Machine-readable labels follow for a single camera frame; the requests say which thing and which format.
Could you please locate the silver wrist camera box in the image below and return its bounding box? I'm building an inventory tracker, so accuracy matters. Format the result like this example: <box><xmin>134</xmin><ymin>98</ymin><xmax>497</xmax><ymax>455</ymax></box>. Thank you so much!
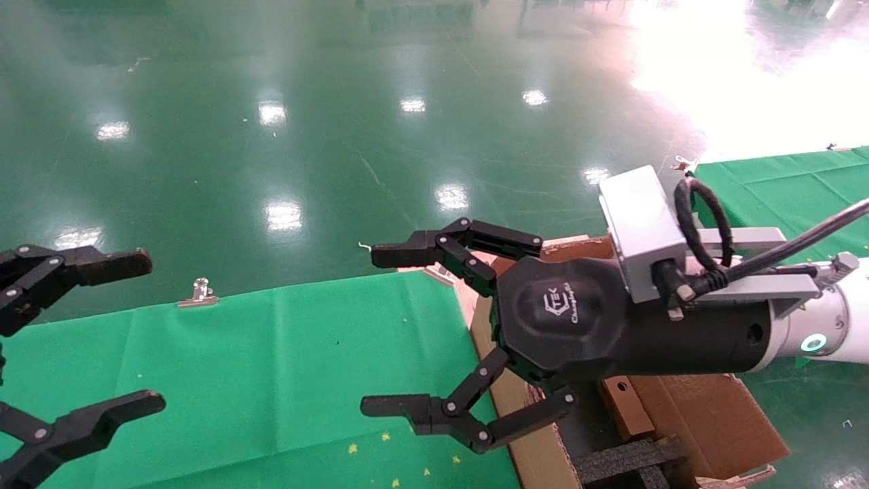
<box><xmin>597</xmin><ymin>165</ymin><xmax>688</xmax><ymax>304</ymax></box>

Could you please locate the small brown cardboard box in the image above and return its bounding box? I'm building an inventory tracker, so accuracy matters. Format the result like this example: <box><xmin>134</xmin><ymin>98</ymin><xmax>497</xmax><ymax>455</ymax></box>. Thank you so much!
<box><xmin>599</xmin><ymin>376</ymin><xmax>657</xmax><ymax>442</ymax></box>

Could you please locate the large open cardboard carton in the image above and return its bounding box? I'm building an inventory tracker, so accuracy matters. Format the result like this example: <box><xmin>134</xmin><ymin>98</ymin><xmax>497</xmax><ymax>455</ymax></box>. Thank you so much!
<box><xmin>451</xmin><ymin>234</ymin><xmax>792</xmax><ymax>489</ymax></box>

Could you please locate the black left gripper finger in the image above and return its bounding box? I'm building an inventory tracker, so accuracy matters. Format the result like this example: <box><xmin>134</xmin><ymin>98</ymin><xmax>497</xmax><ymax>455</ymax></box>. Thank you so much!
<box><xmin>0</xmin><ymin>244</ymin><xmax>154</xmax><ymax>338</ymax></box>
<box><xmin>0</xmin><ymin>389</ymin><xmax>166</xmax><ymax>489</ymax></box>

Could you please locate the black camera cable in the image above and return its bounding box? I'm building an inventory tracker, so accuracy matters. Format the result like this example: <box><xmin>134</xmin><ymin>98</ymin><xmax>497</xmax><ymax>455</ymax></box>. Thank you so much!
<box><xmin>669</xmin><ymin>175</ymin><xmax>869</xmax><ymax>293</ymax></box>

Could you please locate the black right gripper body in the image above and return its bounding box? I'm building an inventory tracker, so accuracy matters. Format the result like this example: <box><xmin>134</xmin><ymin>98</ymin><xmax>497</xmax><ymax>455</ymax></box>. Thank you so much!
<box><xmin>496</xmin><ymin>257</ymin><xmax>776</xmax><ymax>385</ymax></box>

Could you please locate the green table cloth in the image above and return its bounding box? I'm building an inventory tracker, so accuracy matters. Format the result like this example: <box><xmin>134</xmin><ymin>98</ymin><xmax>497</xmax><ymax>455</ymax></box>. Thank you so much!
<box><xmin>0</xmin><ymin>272</ymin><xmax>523</xmax><ymax>489</ymax></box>

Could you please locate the silver camera mounting bracket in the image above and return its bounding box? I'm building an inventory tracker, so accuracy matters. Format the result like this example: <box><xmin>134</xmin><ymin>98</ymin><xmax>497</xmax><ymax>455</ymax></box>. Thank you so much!
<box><xmin>679</xmin><ymin>228</ymin><xmax>863</xmax><ymax>320</ymax></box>

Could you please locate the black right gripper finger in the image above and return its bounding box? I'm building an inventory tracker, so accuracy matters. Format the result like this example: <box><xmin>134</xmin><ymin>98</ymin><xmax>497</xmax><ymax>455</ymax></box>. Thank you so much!
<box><xmin>370</xmin><ymin>217</ymin><xmax>544</xmax><ymax>298</ymax></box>
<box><xmin>360</xmin><ymin>346</ymin><xmax>578</xmax><ymax>454</ymax></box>

